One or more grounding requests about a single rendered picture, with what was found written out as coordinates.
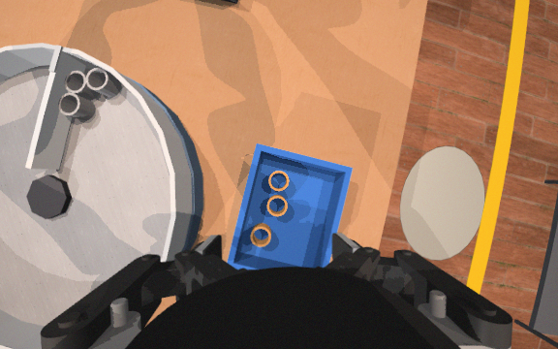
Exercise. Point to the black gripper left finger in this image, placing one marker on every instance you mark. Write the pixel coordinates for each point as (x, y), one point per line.
(114, 313)

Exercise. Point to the blue crate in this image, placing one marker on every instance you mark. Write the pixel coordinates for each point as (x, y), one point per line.
(301, 237)

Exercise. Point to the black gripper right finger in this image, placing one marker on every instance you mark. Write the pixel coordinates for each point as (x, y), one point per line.
(466, 317)

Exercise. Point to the grey metal bushing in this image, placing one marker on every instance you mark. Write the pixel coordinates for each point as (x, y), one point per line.
(74, 84)
(76, 106)
(110, 85)

